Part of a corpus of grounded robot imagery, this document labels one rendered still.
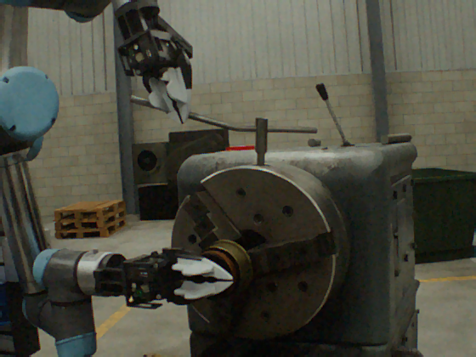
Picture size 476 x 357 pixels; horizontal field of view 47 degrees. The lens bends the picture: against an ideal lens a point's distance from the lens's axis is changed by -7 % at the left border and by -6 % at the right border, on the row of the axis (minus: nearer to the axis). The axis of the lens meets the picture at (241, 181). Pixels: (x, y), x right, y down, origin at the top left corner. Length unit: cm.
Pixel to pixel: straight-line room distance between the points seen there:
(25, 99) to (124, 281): 32
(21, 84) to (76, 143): 1100
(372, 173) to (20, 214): 65
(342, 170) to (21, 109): 59
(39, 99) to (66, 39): 1128
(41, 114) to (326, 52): 1030
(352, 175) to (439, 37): 1035
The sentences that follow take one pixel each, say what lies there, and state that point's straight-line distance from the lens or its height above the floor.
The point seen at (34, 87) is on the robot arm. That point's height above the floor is 139.
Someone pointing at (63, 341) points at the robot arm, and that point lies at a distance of 103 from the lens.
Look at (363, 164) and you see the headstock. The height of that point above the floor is 122.
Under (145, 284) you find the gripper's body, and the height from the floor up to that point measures 108.
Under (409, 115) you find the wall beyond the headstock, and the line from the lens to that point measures 1108.
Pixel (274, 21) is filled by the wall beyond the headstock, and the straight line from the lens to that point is 1120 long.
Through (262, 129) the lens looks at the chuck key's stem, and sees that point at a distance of 103.
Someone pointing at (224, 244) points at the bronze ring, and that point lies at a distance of 93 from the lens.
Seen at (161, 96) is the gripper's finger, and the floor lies 136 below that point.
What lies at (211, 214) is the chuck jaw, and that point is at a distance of 99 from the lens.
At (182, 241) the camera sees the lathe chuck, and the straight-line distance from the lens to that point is 108.
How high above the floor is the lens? 128
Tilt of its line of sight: 4 degrees down
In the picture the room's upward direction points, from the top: 4 degrees counter-clockwise
